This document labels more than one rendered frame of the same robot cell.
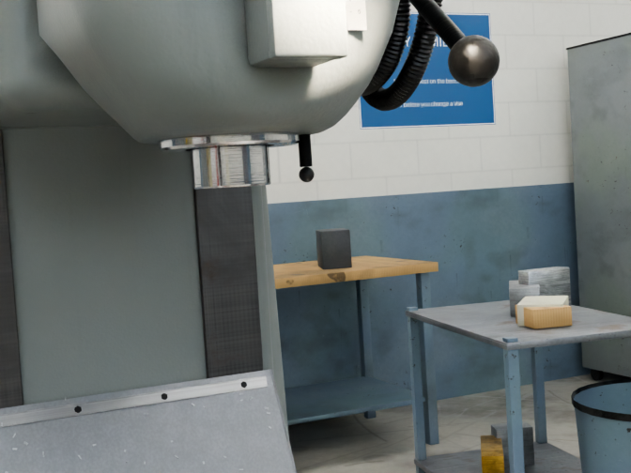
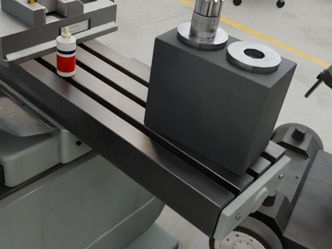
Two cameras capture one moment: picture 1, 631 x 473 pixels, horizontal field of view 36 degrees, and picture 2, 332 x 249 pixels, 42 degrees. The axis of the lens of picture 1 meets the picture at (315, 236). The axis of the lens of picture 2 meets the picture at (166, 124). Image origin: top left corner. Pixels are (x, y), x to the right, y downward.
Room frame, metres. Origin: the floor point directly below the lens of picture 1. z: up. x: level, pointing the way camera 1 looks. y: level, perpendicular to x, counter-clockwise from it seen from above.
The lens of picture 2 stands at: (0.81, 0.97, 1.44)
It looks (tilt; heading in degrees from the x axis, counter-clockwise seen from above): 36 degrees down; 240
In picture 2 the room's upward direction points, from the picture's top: 10 degrees clockwise
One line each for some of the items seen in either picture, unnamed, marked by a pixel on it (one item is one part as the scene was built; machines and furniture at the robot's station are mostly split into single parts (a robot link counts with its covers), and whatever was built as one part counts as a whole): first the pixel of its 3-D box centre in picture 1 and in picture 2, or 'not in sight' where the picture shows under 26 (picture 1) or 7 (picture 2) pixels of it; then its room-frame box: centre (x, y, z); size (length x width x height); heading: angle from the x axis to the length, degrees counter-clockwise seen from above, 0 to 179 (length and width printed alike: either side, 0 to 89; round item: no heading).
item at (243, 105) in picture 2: not in sight; (215, 92); (0.40, 0.43, 1.03); 0.22 x 0.12 x 0.20; 120
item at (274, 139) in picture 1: (229, 141); not in sight; (0.59, 0.05, 1.31); 0.09 x 0.09 x 0.01
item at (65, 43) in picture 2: not in sight; (65, 50); (0.60, 0.14, 0.99); 0.04 x 0.04 x 0.11
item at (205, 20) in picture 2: not in sight; (206, 16); (0.42, 0.38, 1.16); 0.05 x 0.05 x 0.06
